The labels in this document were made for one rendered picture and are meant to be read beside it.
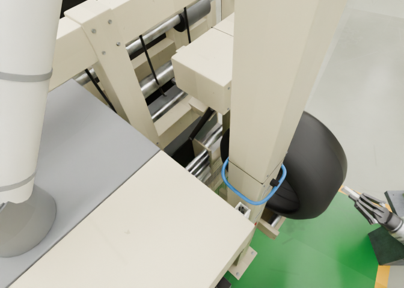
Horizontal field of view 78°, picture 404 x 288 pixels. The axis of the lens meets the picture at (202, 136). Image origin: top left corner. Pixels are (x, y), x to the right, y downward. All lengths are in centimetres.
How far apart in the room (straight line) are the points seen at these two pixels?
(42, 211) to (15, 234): 6
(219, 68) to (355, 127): 257
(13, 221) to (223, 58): 73
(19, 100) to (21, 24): 11
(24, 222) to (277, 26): 57
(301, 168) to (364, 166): 200
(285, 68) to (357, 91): 329
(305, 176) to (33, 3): 97
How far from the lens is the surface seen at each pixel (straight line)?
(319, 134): 114
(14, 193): 56
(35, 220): 63
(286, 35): 41
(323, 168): 112
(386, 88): 391
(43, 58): 45
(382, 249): 259
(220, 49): 96
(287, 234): 248
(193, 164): 132
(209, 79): 84
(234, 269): 235
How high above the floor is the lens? 234
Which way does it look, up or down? 55 degrees down
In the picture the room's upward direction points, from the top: 7 degrees counter-clockwise
